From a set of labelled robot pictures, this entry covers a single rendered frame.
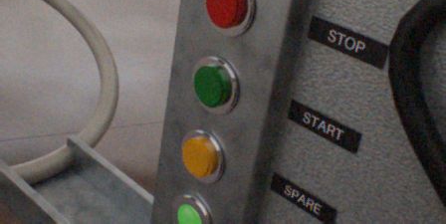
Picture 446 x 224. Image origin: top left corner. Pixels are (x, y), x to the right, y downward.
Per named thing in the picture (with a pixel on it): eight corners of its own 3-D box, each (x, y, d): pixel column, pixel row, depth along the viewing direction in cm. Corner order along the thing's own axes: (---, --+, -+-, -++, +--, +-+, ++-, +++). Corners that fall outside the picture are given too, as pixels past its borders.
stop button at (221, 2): (246, 33, 33) (255, -12, 32) (234, 36, 32) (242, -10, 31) (212, 17, 34) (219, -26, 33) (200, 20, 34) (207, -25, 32)
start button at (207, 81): (231, 112, 35) (238, 73, 34) (219, 115, 34) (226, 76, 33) (200, 94, 37) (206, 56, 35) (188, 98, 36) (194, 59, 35)
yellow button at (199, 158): (217, 180, 38) (224, 146, 36) (206, 186, 37) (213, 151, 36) (189, 161, 39) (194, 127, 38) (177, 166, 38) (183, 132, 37)
